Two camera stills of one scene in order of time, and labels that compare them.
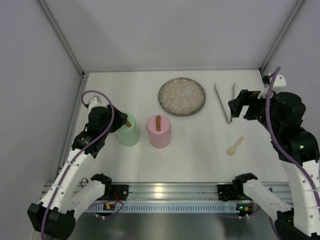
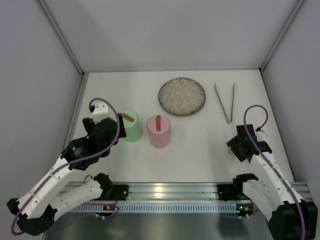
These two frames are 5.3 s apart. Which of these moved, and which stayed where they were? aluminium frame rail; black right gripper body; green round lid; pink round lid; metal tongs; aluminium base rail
Moved: black right gripper body; green round lid
Stayed: aluminium base rail; aluminium frame rail; pink round lid; metal tongs
